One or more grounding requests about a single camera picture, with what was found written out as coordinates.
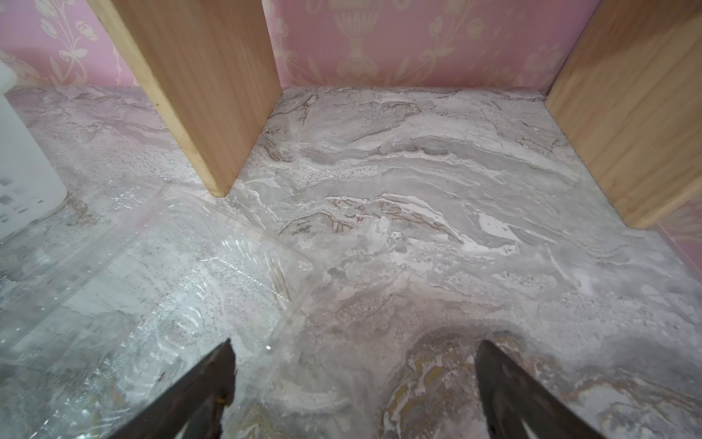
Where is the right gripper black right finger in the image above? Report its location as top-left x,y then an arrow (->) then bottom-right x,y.
475,340 -> 602,438

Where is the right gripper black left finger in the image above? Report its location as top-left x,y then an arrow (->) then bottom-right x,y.
112,339 -> 236,438

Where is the white perforated plastic basket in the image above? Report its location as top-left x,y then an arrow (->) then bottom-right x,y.
0,64 -> 67,239

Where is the wooden shelf unit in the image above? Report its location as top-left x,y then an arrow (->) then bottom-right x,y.
91,1 -> 701,229

